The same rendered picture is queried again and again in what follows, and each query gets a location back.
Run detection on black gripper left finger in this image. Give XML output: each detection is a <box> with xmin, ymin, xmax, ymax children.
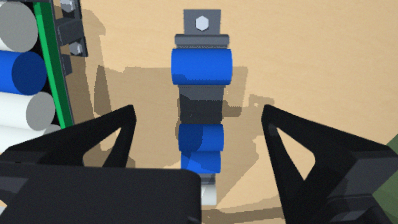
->
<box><xmin>0</xmin><ymin>105</ymin><xmax>137</xmax><ymax>167</ymax></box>

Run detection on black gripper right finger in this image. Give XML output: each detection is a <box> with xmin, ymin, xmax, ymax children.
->
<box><xmin>261</xmin><ymin>104</ymin><xmax>398</xmax><ymax>224</ymax></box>

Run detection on grey ribbed rack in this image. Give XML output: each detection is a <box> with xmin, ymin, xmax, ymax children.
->
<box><xmin>176</xmin><ymin>44</ymin><xmax>228</xmax><ymax>124</ymax></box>

